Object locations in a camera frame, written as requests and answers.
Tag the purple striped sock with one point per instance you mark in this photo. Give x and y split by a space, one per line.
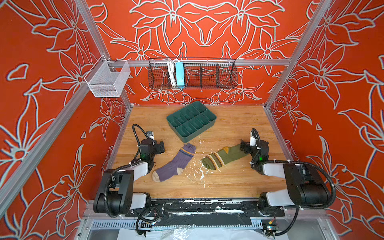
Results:
177 165

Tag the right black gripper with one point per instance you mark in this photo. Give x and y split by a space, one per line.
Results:
246 147

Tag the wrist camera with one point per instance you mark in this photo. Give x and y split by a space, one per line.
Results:
150 135
253 140

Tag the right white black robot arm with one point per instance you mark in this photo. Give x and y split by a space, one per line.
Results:
308 186

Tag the black wire basket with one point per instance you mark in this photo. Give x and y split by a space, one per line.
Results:
200 73

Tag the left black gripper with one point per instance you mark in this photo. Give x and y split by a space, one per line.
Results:
159 147

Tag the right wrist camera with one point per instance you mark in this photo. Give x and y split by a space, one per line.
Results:
253 140

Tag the light blue box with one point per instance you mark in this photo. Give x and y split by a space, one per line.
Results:
180 75

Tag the green compartment tray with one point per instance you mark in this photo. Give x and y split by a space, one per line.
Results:
191 121

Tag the clear acrylic box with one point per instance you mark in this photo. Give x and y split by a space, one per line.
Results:
107 79

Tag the green striped sock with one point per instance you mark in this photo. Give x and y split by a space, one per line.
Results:
226 155

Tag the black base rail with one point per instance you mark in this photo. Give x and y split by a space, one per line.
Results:
211 213

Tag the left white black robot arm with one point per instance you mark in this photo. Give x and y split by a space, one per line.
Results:
116 195

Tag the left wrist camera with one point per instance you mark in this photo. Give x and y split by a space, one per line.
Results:
150 135

